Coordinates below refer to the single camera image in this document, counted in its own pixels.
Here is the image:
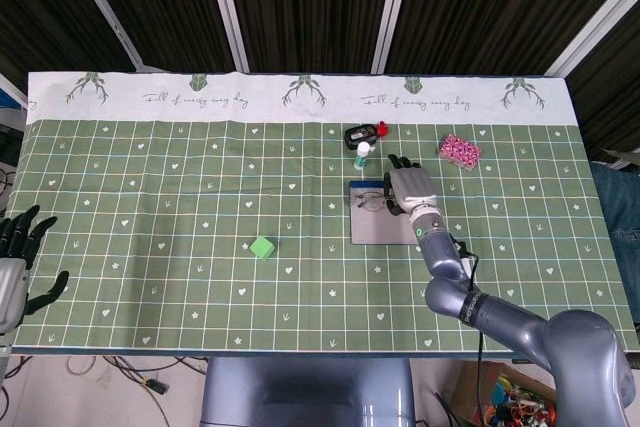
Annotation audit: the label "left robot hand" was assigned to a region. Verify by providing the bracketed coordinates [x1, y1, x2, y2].
[0, 205, 71, 336]

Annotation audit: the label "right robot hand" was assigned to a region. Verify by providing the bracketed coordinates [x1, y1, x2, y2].
[382, 152, 442, 221]

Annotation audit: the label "black wire-frame eyeglasses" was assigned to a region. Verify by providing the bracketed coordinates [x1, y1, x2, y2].
[355, 189, 396, 212]

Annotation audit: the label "blue glasses case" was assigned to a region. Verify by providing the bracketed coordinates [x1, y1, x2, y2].
[348, 179, 424, 246]

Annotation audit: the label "pink patterned small box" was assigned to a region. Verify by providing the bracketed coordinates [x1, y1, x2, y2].
[438, 133, 483, 169]

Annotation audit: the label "brown cardboard box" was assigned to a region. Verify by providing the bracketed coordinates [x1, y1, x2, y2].
[457, 360, 556, 427]

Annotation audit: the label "green white glue stick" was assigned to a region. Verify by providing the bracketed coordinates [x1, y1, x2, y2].
[352, 141, 374, 172]

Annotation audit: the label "black rectangular device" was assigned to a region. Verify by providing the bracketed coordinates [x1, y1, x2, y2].
[343, 124, 381, 149]

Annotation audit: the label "black equipment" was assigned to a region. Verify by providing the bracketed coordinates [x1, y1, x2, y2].
[0, 122, 25, 183]

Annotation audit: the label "green cube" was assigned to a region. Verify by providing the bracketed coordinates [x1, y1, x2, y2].
[248, 235, 277, 262]

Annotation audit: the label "black green floor device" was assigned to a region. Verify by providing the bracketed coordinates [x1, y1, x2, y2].
[141, 375, 170, 396]

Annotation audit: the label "blue white board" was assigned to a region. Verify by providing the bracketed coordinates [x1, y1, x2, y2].
[0, 74, 29, 112]

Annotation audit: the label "green grid tablecloth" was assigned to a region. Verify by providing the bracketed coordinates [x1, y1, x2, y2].
[10, 69, 639, 354]

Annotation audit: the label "person in blue jeans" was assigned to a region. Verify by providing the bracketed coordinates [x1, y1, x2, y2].
[592, 149, 640, 324]

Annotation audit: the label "colourful toy pile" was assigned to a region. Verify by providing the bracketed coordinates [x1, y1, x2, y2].
[482, 371, 556, 427]

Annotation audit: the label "grey blue robot torso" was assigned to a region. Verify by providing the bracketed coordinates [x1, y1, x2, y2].
[199, 357, 416, 427]

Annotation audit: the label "tan floor cable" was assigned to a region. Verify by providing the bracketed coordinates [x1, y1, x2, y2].
[67, 355, 109, 376]

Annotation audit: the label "black floor cable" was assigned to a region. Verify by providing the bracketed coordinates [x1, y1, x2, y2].
[102, 355, 209, 398]

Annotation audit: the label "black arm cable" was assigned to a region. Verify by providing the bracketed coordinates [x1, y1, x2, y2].
[468, 251, 487, 363]

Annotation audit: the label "white partition post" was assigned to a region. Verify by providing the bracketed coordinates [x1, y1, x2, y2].
[202, 0, 251, 73]
[544, 0, 640, 79]
[370, 0, 417, 74]
[59, 0, 147, 73]

